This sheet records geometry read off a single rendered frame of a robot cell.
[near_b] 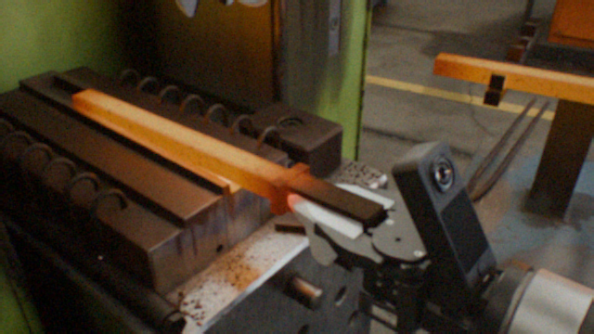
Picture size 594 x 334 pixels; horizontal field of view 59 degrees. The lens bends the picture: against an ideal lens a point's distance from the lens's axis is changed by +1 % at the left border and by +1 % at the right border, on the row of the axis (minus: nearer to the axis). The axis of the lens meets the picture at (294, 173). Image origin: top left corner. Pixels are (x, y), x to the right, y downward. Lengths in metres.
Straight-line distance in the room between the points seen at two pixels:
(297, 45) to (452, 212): 0.46
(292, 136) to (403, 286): 0.30
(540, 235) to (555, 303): 0.52
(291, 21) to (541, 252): 0.51
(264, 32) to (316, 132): 0.19
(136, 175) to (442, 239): 0.34
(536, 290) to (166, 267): 0.33
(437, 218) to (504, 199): 0.60
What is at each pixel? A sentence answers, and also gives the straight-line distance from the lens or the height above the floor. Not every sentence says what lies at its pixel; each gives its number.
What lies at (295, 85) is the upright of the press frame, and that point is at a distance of 0.81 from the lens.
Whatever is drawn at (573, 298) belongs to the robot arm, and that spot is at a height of 1.04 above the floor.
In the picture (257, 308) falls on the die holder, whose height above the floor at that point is 0.88.
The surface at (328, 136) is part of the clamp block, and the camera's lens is 0.66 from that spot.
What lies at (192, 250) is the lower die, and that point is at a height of 0.95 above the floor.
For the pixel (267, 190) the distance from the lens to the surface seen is 0.50.
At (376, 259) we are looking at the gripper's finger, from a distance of 0.42.
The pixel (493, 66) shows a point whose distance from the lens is 0.77.
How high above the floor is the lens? 1.30
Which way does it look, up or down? 34 degrees down
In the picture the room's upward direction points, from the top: straight up
